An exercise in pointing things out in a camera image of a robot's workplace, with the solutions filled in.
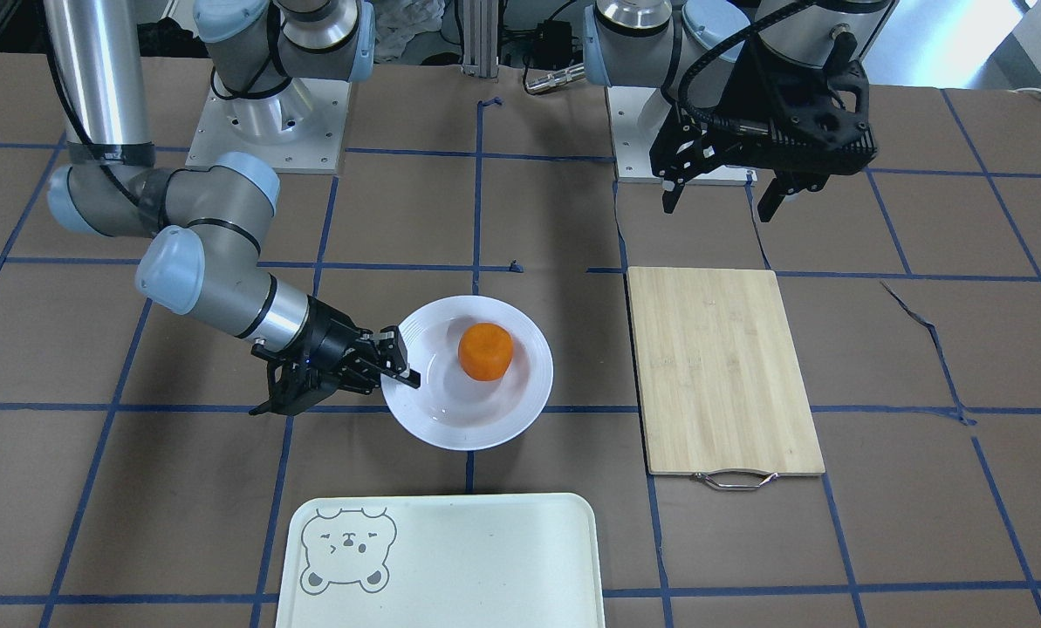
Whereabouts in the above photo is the orange fruit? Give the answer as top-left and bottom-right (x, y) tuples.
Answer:
(457, 323), (515, 382)

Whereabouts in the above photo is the bamboo cutting board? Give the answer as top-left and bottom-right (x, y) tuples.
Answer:
(627, 266), (826, 488)

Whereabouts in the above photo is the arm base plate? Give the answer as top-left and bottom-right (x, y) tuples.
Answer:
(186, 77), (353, 174)
(606, 85), (758, 186)

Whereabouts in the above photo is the aluminium frame post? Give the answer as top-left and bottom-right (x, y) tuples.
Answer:
(455, 0), (503, 79)

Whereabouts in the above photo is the white round plate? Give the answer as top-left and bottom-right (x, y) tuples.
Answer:
(381, 295), (553, 452)

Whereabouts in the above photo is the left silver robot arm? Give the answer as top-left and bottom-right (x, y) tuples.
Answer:
(583, 1), (894, 222)

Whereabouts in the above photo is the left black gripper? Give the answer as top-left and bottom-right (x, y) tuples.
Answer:
(649, 35), (878, 222)

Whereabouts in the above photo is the cream bear tray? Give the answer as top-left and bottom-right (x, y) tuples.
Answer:
(276, 493), (605, 627)

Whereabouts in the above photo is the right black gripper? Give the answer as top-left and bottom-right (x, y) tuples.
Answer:
(250, 297), (421, 416)

